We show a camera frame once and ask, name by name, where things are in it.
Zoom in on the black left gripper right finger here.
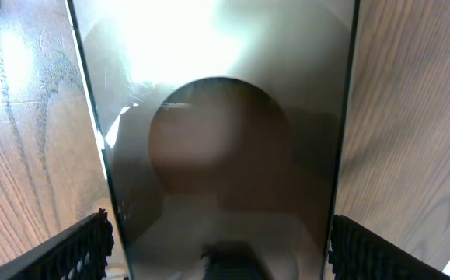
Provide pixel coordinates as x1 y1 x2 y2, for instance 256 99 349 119
328 215 450 280

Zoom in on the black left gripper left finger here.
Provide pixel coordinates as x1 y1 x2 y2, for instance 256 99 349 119
0 209 114 280

